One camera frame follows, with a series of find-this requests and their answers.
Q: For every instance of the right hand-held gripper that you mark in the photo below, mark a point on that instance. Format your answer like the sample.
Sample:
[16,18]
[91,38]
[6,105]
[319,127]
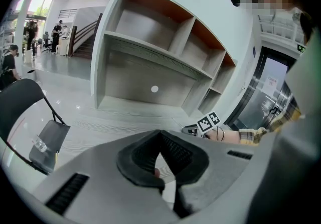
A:
[205,123]

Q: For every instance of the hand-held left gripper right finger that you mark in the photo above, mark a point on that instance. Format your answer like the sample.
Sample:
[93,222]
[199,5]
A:
[220,167]

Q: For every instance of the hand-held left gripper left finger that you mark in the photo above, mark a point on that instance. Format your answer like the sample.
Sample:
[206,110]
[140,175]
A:
[100,180]

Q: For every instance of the person's right forearm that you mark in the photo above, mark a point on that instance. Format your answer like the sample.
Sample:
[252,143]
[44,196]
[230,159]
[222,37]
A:
[250,135]

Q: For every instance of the dark glass door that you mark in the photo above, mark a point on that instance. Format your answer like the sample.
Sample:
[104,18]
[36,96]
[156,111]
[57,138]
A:
[260,107]

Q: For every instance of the grey wooden desk with shelves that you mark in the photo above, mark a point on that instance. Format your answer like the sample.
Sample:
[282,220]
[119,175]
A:
[120,120]

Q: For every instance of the clear plastic water bottle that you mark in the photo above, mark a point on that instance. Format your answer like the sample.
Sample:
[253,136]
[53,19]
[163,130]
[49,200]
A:
[39,144]

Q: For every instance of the white paper notice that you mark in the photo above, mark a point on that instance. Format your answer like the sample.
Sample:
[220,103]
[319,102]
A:
[269,84]

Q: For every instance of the person's torso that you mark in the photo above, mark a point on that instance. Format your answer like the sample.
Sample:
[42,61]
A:
[296,167]

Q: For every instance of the grey wooden shelf unit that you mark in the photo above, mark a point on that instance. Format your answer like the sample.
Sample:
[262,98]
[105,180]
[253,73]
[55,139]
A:
[140,67]

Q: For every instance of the black folding chair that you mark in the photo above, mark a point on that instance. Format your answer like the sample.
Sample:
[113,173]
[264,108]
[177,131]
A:
[17,100]

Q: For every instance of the green exit sign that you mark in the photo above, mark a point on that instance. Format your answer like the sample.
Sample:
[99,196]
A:
[301,48]

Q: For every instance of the staircase with dark railing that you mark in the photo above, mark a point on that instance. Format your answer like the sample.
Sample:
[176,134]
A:
[85,42]

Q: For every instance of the black office chair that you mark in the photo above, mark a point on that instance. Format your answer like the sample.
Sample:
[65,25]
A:
[46,42]

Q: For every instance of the large bright window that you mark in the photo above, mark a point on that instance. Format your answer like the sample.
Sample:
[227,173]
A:
[37,4]

